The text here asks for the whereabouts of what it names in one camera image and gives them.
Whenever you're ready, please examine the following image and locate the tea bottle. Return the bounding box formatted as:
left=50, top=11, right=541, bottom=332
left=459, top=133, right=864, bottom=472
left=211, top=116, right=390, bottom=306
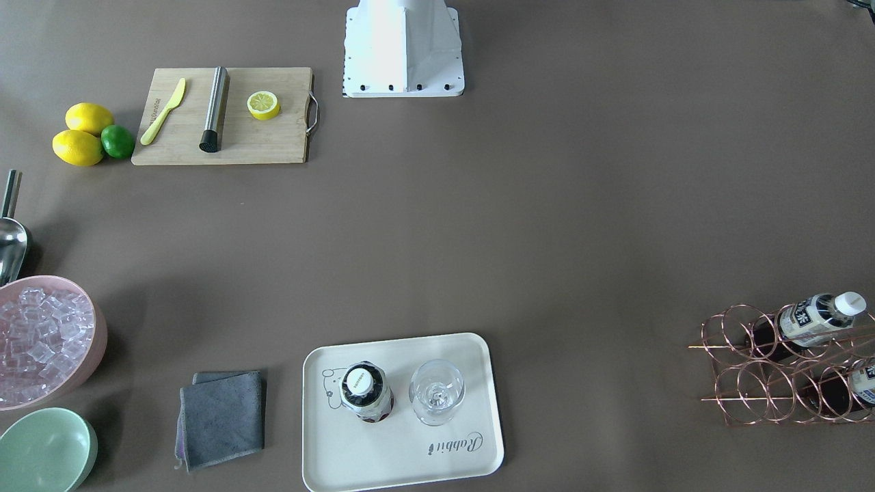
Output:
left=744, top=292, right=867, bottom=362
left=338, top=361, right=394, bottom=423
left=800, top=364, right=874, bottom=417

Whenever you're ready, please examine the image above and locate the copper wire bottle basket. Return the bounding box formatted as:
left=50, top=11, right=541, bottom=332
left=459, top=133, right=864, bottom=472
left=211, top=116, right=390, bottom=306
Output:
left=688, top=304, right=873, bottom=426

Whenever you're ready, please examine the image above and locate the clear wine glass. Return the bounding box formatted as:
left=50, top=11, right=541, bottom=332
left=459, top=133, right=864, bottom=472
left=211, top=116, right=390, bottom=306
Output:
left=407, top=359, right=466, bottom=426

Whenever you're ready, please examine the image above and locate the bamboo cutting board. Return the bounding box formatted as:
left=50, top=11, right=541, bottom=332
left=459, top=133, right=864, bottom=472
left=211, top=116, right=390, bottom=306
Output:
left=131, top=66, right=318, bottom=166

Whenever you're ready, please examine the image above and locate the half lemon slice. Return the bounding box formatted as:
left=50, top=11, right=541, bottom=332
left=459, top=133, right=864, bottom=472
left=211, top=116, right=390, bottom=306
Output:
left=246, top=90, right=281, bottom=121

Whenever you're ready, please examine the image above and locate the cream rabbit tray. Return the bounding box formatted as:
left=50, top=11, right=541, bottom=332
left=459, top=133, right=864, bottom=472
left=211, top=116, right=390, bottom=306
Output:
left=302, top=332, right=505, bottom=491

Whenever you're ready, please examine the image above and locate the steel muddler black tip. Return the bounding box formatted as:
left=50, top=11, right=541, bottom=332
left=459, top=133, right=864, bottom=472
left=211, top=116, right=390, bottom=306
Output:
left=199, top=66, right=230, bottom=153

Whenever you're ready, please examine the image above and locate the grey folded cloth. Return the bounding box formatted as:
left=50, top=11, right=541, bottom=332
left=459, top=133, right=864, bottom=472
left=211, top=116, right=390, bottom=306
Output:
left=175, top=370, right=266, bottom=473

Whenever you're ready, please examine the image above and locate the yellow plastic knife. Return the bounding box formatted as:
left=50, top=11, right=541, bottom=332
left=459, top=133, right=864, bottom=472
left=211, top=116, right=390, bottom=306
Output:
left=139, top=78, right=187, bottom=146

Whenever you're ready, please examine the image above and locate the green lime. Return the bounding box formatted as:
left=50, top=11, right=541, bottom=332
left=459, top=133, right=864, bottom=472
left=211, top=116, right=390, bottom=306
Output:
left=100, top=124, right=135, bottom=159

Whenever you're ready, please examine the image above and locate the yellow lemon upper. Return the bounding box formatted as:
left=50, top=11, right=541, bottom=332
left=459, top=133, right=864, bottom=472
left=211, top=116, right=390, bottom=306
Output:
left=65, top=102, right=115, bottom=137

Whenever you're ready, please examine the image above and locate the yellow lemon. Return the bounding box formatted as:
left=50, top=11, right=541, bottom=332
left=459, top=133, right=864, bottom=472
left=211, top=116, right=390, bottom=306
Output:
left=52, top=130, right=105, bottom=166
left=65, top=102, right=115, bottom=137

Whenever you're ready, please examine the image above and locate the yellow lemon lower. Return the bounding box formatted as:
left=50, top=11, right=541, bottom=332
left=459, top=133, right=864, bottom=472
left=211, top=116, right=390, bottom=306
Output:
left=52, top=130, right=105, bottom=166

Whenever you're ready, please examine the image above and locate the pink bowl of ice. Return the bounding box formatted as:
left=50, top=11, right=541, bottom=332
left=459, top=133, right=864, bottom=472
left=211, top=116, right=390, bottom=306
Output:
left=1, top=276, right=107, bottom=411

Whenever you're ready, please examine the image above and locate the steel ice scoop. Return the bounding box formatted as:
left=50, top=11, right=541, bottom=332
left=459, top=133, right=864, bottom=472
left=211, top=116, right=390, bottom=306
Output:
left=1, top=170, right=30, bottom=286

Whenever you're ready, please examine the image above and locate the green bowl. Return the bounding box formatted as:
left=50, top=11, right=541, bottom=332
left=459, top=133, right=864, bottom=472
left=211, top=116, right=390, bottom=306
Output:
left=1, top=407, right=98, bottom=491

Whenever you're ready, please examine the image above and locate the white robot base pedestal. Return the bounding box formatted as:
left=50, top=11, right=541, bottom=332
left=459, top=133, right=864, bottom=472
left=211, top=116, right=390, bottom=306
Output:
left=342, top=1, right=466, bottom=98

